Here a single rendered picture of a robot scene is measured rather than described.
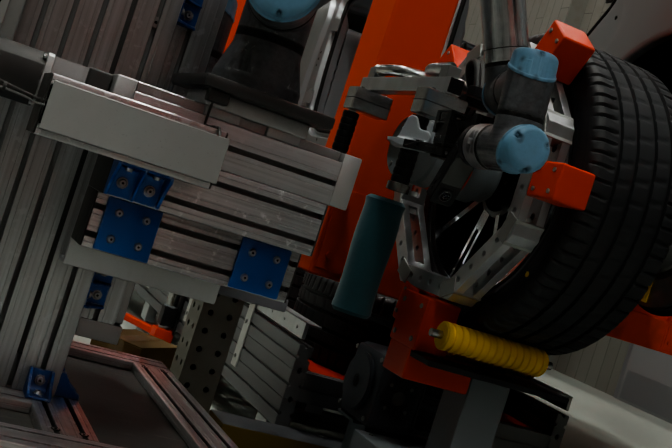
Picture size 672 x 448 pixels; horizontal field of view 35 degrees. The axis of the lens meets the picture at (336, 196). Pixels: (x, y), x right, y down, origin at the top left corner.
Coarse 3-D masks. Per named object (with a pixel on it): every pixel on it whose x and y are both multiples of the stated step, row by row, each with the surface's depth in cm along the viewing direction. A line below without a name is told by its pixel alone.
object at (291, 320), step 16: (240, 320) 310; (256, 320) 298; (272, 320) 296; (288, 320) 277; (304, 320) 271; (240, 336) 305; (256, 336) 294; (272, 336) 284; (288, 336) 274; (304, 336) 266; (240, 352) 302; (272, 352) 280; (288, 352) 271; (304, 352) 266; (304, 368) 266
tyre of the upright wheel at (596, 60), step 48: (576, 96) 205; (624, 96) 203; (576, 144) 200; (624, 144) 197; (624, 192) 196; (576, 240) 195; (624, 240) 197; (528, 288) 200; (576, 288) 200; (624, 288) 202; (528, 336) 213; (576, 336) 211
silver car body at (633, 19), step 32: (352, 0) 460; (608, 0) 276; (640, 0) 255; (320, 32) 463; (352, 32) 468; (448, 32) 356; (608, 32) 267; (640, 32) 251; (320, 64) 457; (320, 96) 453
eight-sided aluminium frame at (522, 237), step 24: (480, 48) 228; (552, 96) 205; (552, 120) 196; (552, 144) 198; (408, 216) 238; (528, 216) 200; (408, 240) 233; (504, 240) 196; (528, 240) 196; (408, 264) 228; (480, 264) 202; (504, 264) 202; (432, 288) 216; (456, 288) 207; (480, 288) 207
